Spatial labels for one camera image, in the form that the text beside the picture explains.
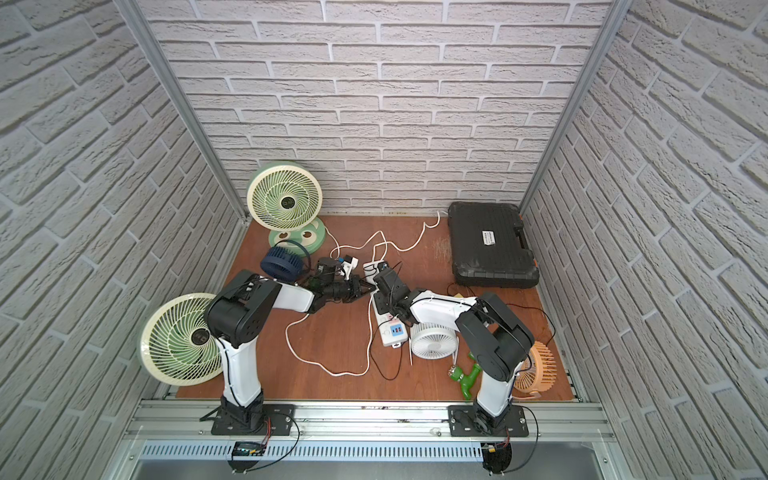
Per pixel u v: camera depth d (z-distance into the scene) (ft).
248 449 2.37
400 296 2.34
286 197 2.96
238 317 1.72
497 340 1.56
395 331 2.85
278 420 2.42
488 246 3.30
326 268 2.64
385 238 3.20
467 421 2.40
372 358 2.75
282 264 3.02
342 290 2.85
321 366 2.70
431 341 2.50
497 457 2.27
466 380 2.59
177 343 2.33
